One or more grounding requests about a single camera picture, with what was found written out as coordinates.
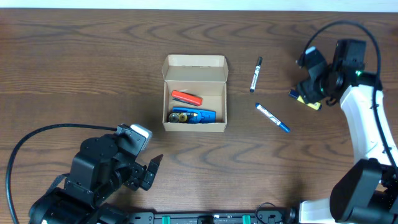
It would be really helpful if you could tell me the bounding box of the yellow highlighter pen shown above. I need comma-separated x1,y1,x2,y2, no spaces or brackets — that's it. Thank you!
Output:
289,89,322,111

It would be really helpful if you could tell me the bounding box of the clear correction tape dispenser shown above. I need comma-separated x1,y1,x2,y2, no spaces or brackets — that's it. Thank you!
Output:
169,112,198,123

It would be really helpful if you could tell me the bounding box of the black white marker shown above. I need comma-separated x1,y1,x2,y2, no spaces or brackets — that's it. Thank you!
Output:
249,57,262,93

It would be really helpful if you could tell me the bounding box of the blue plastic case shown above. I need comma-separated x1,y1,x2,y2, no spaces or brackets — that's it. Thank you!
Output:
171,107,216,124

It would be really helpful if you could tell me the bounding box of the blue white marker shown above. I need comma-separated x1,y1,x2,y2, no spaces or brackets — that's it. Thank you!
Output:
256,103,290,133

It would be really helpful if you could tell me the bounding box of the red black stapler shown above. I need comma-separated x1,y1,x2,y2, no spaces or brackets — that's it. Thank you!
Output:
171,90,203,106

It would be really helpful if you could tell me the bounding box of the brown cardboard box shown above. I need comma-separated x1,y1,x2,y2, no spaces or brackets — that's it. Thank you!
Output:
162,54,229,133

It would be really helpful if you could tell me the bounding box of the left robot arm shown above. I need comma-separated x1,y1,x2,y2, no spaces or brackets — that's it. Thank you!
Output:
29,124,163,224

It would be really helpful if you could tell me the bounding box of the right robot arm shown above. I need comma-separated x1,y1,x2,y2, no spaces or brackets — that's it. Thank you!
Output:
296,39,397,223

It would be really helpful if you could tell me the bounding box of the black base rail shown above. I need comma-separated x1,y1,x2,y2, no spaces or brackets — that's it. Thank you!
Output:
127,202,299,224

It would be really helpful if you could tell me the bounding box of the left black cable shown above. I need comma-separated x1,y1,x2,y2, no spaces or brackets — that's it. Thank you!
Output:
5,123,118,224

